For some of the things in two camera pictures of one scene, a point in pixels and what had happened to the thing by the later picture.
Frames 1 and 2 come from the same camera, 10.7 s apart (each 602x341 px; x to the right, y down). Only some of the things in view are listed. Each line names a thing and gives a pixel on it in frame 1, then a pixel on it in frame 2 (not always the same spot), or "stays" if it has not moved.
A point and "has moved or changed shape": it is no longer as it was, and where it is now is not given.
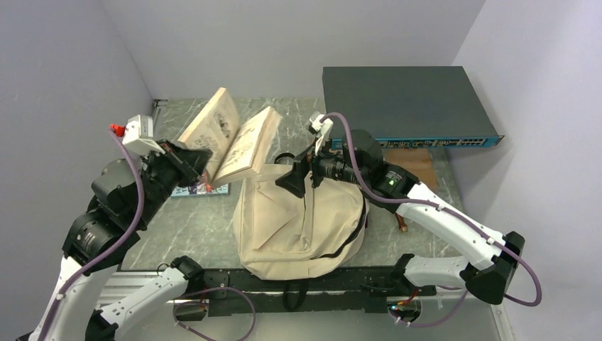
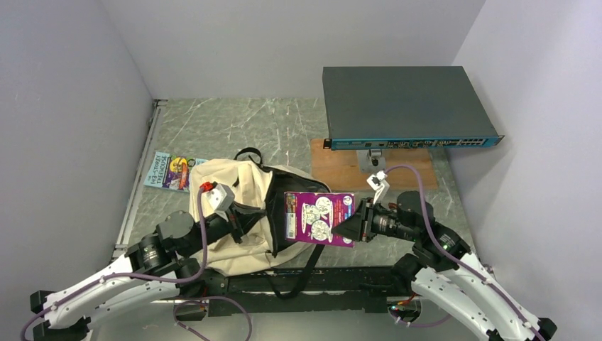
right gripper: [294, 180] -> [358, 224]
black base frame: [236, 292] stays
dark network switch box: [409, 106] stays
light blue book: [200, 189] has moved or changed shape
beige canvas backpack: [281, 235] -> [263, 250]
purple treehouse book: [238, 146] -> [309, 217]
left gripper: [190, 163] -> [241, 218]
